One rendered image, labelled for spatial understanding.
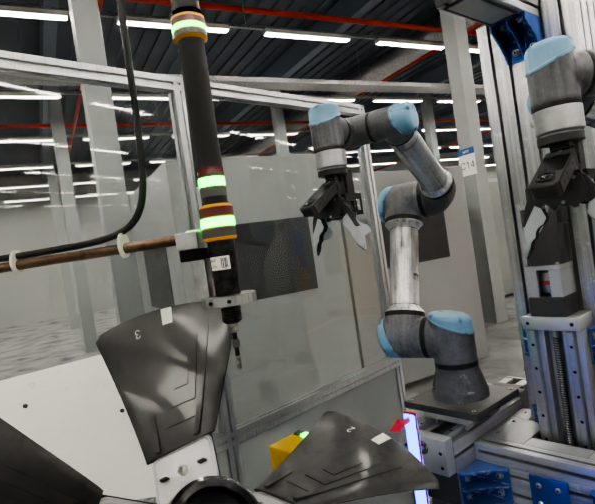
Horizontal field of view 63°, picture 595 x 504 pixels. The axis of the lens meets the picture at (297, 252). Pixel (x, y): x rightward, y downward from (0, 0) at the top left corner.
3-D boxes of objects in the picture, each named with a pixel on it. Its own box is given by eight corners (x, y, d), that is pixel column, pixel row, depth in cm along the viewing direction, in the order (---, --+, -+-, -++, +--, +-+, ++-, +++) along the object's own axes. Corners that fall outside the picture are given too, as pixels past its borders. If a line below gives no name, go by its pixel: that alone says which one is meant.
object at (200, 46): (197, 206, 61) (172, 40, 61) (207, 207, 65) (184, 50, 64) (223, 201, 61) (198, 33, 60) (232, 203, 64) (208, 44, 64)
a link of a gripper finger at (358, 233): (385, 239, 112) (361, 210, 116) (369, 241, 108) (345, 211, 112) (377, 248, 114) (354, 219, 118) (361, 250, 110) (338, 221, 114)
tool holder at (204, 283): (178, 313, 60) (166, 234, 60) (200, 304, 67) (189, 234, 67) (248, 304, 59) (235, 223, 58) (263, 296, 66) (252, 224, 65)
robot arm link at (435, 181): (469, 217, 147) (406, 126, 110) (433, 222, 153) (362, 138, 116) (468, 183, 151) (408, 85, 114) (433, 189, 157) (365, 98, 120)
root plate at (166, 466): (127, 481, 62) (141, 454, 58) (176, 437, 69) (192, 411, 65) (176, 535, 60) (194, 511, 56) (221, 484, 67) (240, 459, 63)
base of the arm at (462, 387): (452, 383, 147) (447, 350, 147) (500, 389, 135) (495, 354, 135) (422, 399, 137) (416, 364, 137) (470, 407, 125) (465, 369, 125)
